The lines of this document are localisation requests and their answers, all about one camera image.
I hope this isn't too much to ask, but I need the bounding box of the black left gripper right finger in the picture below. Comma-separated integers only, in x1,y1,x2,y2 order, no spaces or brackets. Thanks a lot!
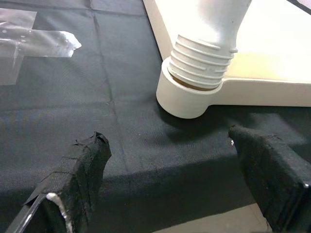
228,125,311,231

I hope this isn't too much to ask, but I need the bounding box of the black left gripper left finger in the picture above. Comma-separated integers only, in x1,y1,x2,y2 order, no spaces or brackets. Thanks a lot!
7,131,113,233

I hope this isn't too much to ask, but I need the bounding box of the white plastic table top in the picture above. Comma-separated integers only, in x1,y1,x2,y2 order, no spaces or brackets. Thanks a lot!
142,0,311,119

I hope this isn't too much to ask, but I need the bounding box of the white plastic table leg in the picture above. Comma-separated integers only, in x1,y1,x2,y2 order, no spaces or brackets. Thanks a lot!
167,0,253,89

